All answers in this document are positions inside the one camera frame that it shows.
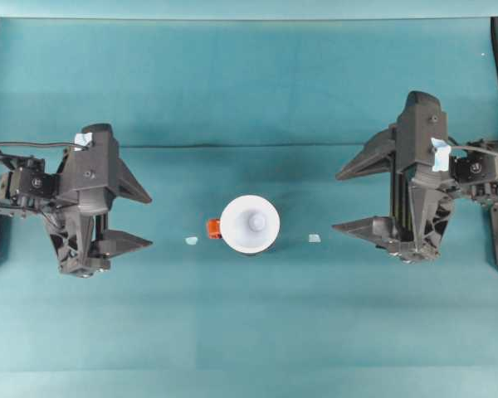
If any blue-green table cloth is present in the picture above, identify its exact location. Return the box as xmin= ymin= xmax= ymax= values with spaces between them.
xmin=0 ymin=16 xmax=498 ymax=398

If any wrist camera with bar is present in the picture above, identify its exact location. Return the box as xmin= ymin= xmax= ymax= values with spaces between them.
xmin=57 ymin=123 xmax=120 ymax=217
xmin=395 ymin=90 xmax=452 ymax=196

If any thin black camera cable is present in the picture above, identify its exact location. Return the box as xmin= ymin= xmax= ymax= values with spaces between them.
xmin=450 ymin=142 xmax=498 ymax=162
xmin=0 ymin=140 xmax=81 ymax=150

